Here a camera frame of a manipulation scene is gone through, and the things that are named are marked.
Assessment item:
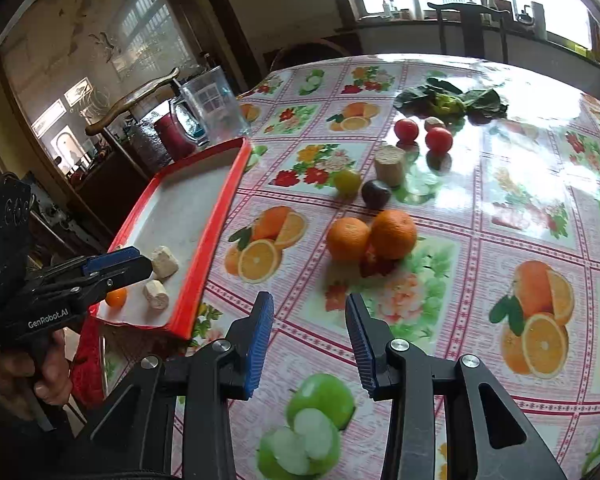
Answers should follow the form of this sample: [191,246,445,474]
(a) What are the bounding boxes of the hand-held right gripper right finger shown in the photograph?
[345,293,568,480]

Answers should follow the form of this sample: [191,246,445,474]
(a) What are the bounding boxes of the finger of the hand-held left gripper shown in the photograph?
[27,246,153,287]
[26,276,137,312]

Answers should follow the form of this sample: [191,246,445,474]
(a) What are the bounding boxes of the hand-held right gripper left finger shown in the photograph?
[75,291,276,480]

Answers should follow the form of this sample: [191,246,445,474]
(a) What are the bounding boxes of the red rimmed white tray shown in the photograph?
[89,137,253,341]

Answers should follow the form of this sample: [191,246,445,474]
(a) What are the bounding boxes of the dark purple plum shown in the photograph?
[361,180,392,209]

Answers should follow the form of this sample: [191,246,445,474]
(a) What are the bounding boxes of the yellow green round fruit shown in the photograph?
[334,169,363,196]

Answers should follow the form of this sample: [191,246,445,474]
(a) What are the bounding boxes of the red tomato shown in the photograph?
[394,118,420,143]
[425,127,454,155]

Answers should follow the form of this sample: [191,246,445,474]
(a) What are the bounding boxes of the person's left forearm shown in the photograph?
[0,400,88,480]

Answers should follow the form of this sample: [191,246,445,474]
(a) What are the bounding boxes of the person's left hand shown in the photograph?
[0,332,74,421]

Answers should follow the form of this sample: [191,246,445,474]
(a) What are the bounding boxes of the clear glass pitcher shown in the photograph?
[180,66,253,147]

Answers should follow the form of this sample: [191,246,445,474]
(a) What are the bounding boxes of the dark rounded chair back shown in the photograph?
[269,39,353,73]

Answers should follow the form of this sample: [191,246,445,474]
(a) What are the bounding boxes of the dark slim chair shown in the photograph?
[427,1,511,63]

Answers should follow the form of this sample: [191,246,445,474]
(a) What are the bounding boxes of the white kettle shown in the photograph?
[517,1,548,42]

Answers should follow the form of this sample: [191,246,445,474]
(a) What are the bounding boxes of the wooden chair with curved rail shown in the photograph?
[85,66,191,241]

